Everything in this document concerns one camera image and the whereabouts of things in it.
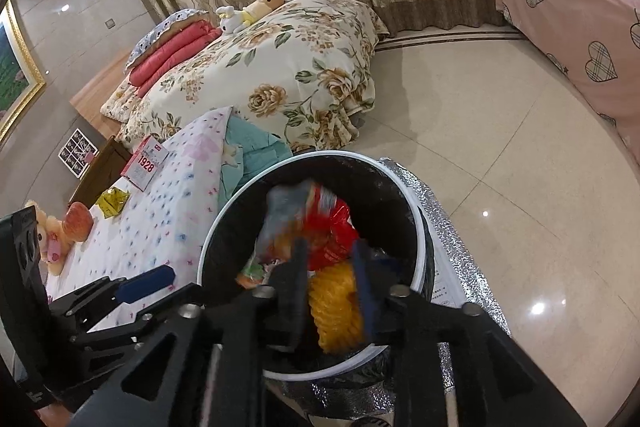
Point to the yellow ridged wrapper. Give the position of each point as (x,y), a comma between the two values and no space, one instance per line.
(335,307)

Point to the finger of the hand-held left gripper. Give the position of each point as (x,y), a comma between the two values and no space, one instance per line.
(165,299)
(150,281)

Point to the black bin with white rim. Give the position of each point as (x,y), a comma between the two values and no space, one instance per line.
(240,217)

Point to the teal cloth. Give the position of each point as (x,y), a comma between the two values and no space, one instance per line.
(255,147)

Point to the red white snack packet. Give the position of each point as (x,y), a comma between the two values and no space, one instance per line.
(145,164)

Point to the wooden nightstand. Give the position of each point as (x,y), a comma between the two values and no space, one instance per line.
(100,172)

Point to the floral quilt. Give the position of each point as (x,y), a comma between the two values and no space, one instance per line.
(300,57)

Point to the wooden headboard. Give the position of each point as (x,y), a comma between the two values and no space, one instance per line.
(92,99)

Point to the gold framed painting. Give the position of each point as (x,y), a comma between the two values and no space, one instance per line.
(10,77)

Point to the white blue dotted quilt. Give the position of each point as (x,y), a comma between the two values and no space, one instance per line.
(165,24)

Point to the orange clear plastic bag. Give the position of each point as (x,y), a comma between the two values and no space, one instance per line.
(250,277)

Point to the black white photo sheet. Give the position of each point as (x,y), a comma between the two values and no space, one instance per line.
(75,154)

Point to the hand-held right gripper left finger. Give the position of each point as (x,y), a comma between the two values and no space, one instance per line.
(295,297)

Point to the wall switch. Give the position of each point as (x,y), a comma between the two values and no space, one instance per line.
(110,24)

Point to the red snack package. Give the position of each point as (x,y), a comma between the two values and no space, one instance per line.
(335,232)

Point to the pink heart print cover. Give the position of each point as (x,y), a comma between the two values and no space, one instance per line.
(575,17)

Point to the yellow crumpled wrapper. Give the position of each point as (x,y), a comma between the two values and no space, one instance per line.
(112,203)

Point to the silver foil mat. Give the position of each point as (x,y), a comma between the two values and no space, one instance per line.
(450,227)

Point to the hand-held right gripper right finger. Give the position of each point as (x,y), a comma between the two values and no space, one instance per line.
(367,302)

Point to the red folded blanket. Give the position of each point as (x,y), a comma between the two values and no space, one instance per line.
(170,52)

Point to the peach plush bear toy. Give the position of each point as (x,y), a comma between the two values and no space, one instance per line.
(55,237)

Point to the yellow bear plush toy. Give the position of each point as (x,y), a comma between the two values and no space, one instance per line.
(262,6)

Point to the white dotted blanket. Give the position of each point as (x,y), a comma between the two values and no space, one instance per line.
(165,217)

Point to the white rabbit plush toy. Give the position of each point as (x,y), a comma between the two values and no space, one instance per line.
(232,23)

